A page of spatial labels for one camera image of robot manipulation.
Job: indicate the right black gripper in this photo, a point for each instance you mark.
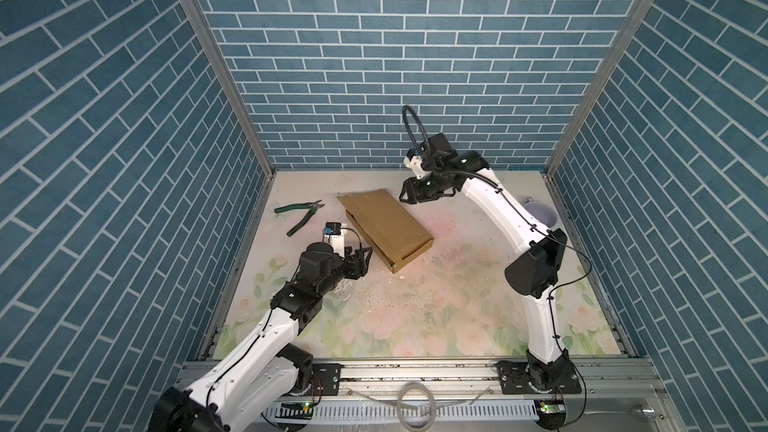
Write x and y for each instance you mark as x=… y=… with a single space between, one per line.
x=406 y=193

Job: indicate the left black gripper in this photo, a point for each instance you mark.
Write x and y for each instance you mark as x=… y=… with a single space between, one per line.
x=357 y=265

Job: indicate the brown cardboard box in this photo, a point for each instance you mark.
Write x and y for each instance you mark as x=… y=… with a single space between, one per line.
x=387 y=226

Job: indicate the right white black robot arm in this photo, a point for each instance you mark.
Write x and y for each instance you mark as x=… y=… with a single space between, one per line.
x=533 y=274

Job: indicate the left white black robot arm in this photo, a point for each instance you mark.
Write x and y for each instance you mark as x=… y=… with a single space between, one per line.
x=266 y=365

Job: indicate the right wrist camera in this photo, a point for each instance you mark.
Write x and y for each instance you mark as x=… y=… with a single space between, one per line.
x=415 y=163

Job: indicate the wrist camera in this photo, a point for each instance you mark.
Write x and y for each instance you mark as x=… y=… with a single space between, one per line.
x=334 y=235
x=415 y=163

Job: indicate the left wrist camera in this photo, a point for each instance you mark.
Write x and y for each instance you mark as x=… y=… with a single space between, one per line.
x=334 y=235

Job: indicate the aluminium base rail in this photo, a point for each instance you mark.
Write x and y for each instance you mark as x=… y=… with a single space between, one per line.
x=491 y=394

